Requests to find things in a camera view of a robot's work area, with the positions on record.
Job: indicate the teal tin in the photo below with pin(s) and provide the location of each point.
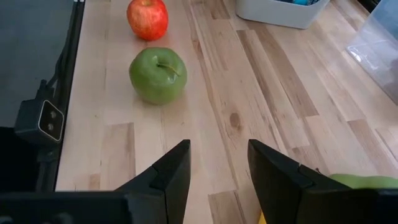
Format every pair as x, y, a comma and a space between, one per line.
300, 2

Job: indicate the black metal table frame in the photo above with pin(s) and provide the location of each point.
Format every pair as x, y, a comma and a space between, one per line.
73, 46

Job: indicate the grey plastic bin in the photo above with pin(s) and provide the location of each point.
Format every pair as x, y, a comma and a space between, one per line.
280, 15

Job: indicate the black table-level camera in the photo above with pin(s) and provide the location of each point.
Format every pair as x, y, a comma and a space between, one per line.
46, 119

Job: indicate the clear plastic container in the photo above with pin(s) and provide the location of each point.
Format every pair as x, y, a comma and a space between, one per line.
376, 46

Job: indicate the green apple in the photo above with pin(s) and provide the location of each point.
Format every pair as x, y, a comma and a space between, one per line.
155, 77

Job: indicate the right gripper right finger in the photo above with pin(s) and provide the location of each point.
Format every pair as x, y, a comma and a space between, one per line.
295, 199

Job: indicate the red apple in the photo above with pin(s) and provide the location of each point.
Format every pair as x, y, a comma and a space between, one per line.
147, 18

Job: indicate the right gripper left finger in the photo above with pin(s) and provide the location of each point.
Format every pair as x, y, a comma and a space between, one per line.
164, 186

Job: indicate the green pear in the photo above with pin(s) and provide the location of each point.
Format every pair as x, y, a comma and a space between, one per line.
363, 181

